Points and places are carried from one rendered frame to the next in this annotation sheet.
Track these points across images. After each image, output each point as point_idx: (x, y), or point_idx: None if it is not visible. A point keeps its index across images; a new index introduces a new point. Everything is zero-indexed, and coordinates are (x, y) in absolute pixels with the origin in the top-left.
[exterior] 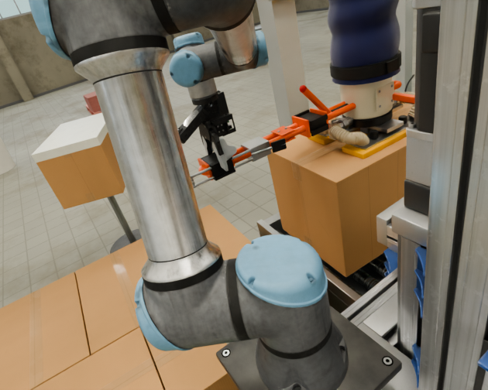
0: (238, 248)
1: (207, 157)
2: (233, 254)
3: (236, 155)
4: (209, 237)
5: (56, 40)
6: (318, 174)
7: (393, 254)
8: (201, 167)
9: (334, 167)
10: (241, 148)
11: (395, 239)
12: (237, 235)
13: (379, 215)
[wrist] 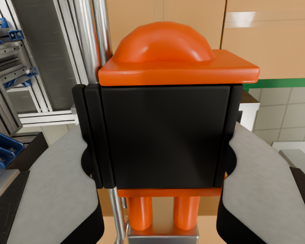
0: (251, 60)
1: (205, 116)
2: (248, 49)
3: (114, 201)
4: None
5: None
6: (107, 216)
7: None
8: (169, 49)
9: (107, 235)
10: (178, 222)
11: None
12: (274, 72)
13: None
